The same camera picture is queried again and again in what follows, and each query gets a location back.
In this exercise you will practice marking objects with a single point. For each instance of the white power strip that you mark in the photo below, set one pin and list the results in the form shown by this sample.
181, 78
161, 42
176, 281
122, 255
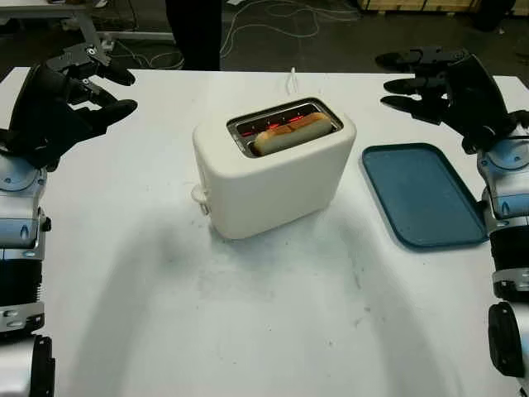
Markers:
107, 43

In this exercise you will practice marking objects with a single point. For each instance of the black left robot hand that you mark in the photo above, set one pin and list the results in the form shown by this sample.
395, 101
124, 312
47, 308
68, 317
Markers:
49, 116

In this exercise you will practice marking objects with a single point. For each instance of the toast slice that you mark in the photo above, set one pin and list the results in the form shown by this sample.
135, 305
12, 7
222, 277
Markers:
289, 132

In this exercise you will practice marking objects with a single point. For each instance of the blue plastic tray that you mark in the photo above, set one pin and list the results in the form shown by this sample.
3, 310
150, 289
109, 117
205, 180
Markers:
417, 194

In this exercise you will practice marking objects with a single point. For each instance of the black bag on floor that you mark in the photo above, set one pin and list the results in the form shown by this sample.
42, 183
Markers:
492, 14

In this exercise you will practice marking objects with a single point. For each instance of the white two-slot toaster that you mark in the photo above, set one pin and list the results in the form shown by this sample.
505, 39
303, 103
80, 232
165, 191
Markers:
273, 186

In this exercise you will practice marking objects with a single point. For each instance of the wooden crate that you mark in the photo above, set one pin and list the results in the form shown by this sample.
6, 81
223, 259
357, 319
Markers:
413, 3

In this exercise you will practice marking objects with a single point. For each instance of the grey metal table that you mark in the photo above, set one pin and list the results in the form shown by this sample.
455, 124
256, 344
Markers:
84, 22

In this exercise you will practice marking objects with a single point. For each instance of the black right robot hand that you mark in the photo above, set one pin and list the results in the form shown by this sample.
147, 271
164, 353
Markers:
479, 95

